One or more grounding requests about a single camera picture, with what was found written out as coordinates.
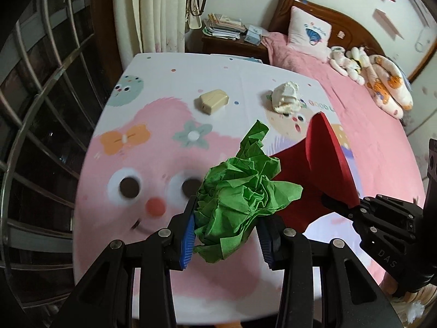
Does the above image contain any green paper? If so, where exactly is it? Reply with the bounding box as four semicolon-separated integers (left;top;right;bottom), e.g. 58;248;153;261
194;121;303;263

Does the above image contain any right hand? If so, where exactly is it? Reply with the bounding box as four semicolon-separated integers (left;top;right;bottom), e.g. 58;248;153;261
379;273;436;327

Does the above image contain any pink bed cover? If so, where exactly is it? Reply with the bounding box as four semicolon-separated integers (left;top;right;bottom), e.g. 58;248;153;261
262;33;425;207

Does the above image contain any cartoon printed tablecloth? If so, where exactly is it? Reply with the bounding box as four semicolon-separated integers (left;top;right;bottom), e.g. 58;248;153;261
72;52;363;325

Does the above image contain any cream plastic case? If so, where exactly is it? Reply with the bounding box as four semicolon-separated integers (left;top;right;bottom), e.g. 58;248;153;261
195;89;229;116

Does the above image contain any white crumpled paper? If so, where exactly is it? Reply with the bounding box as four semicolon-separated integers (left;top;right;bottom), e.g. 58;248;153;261
271;81;302;114

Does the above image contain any white plush toy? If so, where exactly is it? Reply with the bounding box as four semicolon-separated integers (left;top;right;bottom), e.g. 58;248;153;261
329;46;365;86

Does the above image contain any wooden headboard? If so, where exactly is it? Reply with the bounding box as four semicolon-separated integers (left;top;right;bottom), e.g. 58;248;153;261
267;0;437;84

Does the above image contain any pink embroidered pillow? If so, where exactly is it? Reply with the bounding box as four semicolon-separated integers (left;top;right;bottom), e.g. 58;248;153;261
287;7;332;63

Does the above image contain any wooden nightstand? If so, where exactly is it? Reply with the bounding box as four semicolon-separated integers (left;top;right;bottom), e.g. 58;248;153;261
202;36;270;65

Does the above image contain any blue tissue box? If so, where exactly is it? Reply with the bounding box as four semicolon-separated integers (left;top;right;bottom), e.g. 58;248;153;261
244;25;264;46

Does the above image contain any metal window grille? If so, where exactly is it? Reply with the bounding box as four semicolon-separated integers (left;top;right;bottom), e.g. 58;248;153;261
1;0;109;312

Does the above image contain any stack of papers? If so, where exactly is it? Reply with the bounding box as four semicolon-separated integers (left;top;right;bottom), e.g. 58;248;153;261
202;13;247;41

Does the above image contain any cream curtain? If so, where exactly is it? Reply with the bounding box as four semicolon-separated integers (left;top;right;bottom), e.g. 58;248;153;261
113;0;186;68

